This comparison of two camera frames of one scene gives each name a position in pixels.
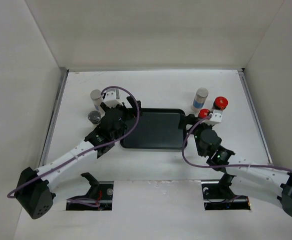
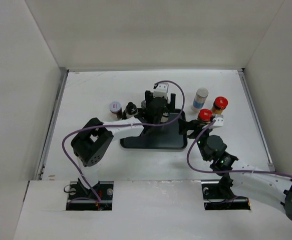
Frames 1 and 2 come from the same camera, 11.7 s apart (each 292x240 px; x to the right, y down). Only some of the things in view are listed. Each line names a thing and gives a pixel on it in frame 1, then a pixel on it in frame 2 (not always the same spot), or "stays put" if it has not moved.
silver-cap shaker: x=96 y=96 -> x=165 y=116
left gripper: x=132 y=103 -> x=150 y=97
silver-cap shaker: x=201 y=96 stays put
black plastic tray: x=157 y=129 stays put
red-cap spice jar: x=203 y=113 stays put
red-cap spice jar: x=221 y=103 stays put
